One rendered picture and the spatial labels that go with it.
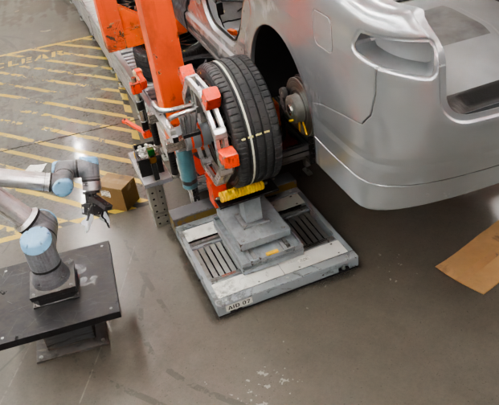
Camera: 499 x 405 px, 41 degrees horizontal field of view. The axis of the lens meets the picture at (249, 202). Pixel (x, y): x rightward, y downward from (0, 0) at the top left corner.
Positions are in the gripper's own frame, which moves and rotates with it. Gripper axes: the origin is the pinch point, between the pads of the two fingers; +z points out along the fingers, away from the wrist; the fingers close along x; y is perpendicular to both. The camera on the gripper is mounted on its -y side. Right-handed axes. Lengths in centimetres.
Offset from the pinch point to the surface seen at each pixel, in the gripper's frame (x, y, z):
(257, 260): -69, -45, 26
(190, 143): -35, -34, -39
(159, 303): -40, 3, 46
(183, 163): -49, -16, -29
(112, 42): -165, 146, -129
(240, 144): -34, -66, -36
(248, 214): -79, -34, 3
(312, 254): -96, -64, 27
